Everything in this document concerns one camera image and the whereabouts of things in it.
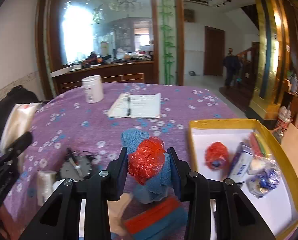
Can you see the bamboo painted panel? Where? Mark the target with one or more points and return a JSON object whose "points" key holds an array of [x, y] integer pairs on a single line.
{"points": [[167, 42]]}

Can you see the cluttered wooden counter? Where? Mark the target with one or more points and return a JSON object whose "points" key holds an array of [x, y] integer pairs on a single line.
{"points": [[129, 67]]}

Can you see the red plastic bag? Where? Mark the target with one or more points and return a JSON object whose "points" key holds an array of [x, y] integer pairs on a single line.
{"points": [[146, 160], [215, 152]]}

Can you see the white plastic jar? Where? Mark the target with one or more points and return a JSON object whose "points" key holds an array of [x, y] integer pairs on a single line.
{"points": [[92, 90]]}

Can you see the blue flat packet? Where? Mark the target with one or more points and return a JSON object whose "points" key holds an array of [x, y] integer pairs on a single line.
{"points": [[154, 222]]}

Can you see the black bag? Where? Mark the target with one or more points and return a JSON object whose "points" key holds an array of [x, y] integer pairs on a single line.
{"points": [[18, 95]]}

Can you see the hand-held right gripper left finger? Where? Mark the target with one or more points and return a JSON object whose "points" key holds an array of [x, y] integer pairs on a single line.
{"points": [[122, 172]]}

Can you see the blue towel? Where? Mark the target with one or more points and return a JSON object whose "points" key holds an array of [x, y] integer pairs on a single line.
{"points": [[159, 182]]}

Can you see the brown wooden door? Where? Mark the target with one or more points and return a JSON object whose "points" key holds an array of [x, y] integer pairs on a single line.
{"points": [[214, 52]]}

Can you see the wooden staircase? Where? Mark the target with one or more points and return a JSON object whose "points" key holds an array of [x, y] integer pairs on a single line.
{"points": [[249, 62]]}

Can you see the golden pillar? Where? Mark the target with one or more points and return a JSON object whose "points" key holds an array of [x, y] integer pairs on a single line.
{"points": [[266, 55]]}

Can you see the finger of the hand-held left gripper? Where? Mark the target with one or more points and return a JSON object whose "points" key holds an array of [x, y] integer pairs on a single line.
{"points": [[21, 140]]}

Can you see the white paper notebook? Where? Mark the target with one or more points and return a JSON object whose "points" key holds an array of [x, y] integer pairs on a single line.
{"points": [[144, 105]]}

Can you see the purple floral tablecloth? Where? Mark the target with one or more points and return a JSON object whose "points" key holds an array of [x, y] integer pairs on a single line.
{"points": [[89, 130]]}

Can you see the red and green packet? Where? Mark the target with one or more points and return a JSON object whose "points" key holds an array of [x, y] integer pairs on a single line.
{"points": [[258, 143]]}

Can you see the clear bag with blue contents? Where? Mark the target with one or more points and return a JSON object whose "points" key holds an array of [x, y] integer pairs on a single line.
{"points": [[263, 182]]}

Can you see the yellow cardboard box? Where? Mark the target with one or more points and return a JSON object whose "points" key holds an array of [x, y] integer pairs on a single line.
{"points": [[214, 135]]}

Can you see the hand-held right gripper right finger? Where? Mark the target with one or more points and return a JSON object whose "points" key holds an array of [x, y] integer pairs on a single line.
{"points": [[175, 172]]}

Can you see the framed wall picture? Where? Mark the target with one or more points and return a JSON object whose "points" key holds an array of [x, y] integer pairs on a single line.
{"points": [[189, 15]]}

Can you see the white soft tissue pack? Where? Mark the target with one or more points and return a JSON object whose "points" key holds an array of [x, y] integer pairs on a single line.
{"points": [[16, 120]]}

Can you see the blue tissue pack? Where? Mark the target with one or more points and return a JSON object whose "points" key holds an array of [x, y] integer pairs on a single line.
{"points": [[240, 165]]}

